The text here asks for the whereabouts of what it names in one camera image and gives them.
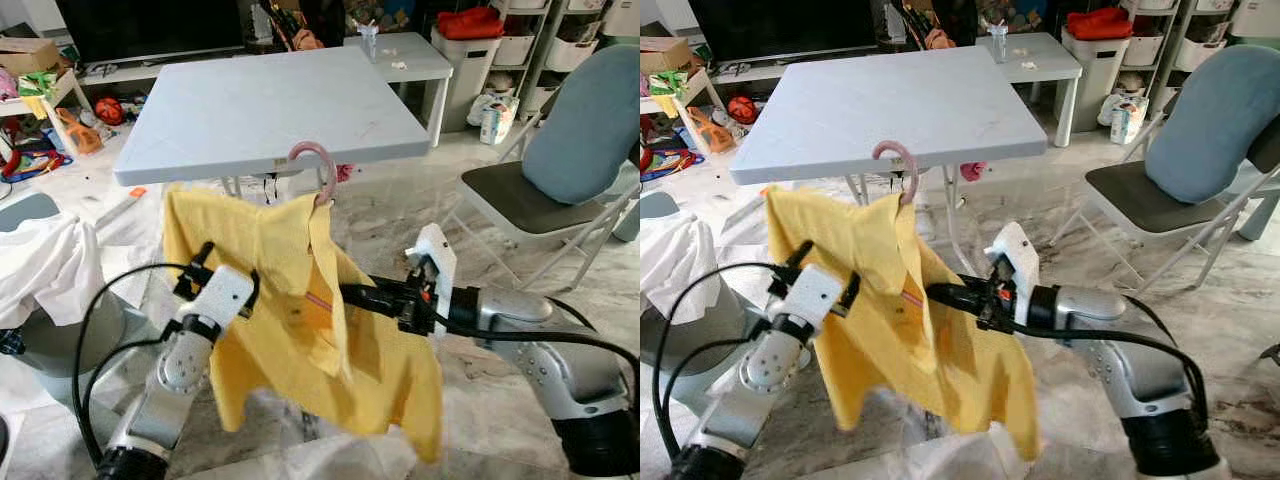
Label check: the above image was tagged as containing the grey shelf with white bins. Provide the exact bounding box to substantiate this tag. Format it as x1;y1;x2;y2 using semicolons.
500;0;641;113
1125;0;1241;113

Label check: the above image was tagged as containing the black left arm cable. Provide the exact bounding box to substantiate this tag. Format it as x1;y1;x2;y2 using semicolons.
75;242;217;466
652;240;813;466

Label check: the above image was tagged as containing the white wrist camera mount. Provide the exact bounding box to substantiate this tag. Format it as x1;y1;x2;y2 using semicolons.
186;264;257;327
985;222;1042;301
404;223;459;301
782;263;847;327

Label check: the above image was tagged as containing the pale grey plastic folding table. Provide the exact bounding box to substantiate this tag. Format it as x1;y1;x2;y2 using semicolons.
112;46;433;206
729;44;1051;273

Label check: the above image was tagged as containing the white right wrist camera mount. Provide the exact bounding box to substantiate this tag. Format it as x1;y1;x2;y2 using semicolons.
985;222;1042;301
404;223;459;301

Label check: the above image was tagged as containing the brown cardboard box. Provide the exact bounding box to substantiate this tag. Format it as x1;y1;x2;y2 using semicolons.
0;37;64;77
640;37;703;77

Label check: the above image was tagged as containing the pale blue round-back chair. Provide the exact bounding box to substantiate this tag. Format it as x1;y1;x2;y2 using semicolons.
640;190;746;379
0;192;133;379

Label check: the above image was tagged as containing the grey seat folding chair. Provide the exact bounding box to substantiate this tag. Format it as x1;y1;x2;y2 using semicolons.
1050;110;1280;297
445;105;641;293

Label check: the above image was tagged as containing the small white children's table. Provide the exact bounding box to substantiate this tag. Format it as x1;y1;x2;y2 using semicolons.
0;68;97;136
640;68;723;131

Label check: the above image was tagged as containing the white shirt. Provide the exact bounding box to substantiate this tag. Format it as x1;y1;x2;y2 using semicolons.
0;212;107;329
640;214;713;327

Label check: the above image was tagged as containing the red folded cloth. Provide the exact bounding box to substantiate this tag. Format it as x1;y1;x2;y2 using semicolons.
1065;7;1136;42
436;7;507;42

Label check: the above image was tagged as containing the green and yellow cloth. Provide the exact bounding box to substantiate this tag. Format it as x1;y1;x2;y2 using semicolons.
648;70;693;119
17;70;63;121

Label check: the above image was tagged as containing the black flat screen television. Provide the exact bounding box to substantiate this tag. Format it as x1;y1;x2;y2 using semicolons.
54;0;247;67
689;0;882;64

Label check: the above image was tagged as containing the pink plastic clothes hanger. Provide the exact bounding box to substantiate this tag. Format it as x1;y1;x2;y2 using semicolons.
871;139;920;208
287;140;340;209

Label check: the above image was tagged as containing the orange plastic toy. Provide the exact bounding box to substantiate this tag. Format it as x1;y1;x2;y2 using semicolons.
688;106;736;155
54;107;105;157

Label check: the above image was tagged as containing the plastic wrapped tissue pack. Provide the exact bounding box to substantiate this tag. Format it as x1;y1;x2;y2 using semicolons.
1108;94;1151;147
478;94;521;147

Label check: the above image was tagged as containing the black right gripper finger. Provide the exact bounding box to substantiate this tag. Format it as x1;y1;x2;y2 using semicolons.
338;283;401;309
925;283;986;311

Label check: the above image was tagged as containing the blue oblong cushion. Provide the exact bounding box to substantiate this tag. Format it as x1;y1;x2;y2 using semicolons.
1144;44;1280;207
521;44;641;207

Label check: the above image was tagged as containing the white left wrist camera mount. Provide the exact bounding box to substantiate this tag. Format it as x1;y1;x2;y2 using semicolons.
782;263;847;327
186;264;257;327

